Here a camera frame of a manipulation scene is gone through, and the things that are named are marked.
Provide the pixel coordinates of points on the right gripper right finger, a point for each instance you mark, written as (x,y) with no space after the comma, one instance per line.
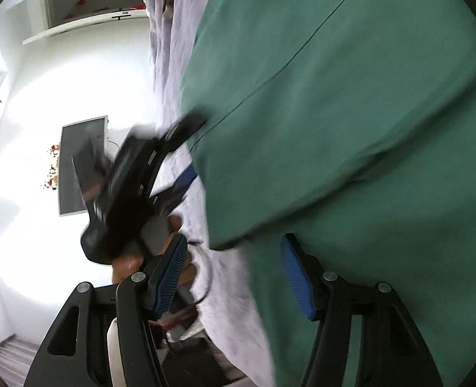
(392,349)

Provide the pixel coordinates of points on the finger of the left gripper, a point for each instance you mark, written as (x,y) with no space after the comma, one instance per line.
(169,199)
(181,131)

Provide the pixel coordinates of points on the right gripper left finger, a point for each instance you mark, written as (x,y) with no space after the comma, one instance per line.
(75,350)

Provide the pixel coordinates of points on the green work jacket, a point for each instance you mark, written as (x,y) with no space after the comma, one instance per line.
(352,124)

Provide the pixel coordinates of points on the person's left hand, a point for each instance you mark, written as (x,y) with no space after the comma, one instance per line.
(131,260)

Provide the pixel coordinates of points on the wall mounted monitor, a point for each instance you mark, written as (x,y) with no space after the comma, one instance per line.
(81,161)

